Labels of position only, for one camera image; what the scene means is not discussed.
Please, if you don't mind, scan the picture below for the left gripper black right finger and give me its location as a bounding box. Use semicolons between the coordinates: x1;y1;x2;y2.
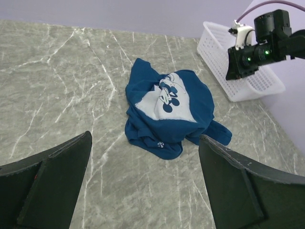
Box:
199;135;305;229

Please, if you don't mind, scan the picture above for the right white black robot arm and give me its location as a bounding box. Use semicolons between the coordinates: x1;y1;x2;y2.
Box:
225;10;305;81

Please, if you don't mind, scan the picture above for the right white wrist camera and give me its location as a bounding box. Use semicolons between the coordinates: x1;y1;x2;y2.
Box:
228;20;254;50

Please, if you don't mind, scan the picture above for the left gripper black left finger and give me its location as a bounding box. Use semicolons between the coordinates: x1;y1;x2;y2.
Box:
0;131;92;229

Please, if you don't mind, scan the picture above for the blue cartoon print t-shirt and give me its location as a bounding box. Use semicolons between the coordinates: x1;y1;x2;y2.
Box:
124;58;233;160

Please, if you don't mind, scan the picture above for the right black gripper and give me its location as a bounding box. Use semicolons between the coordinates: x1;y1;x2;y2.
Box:
225;43;286;81

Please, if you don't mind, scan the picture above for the white plastic perforated basket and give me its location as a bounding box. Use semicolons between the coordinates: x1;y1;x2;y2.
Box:
197;21;285;102

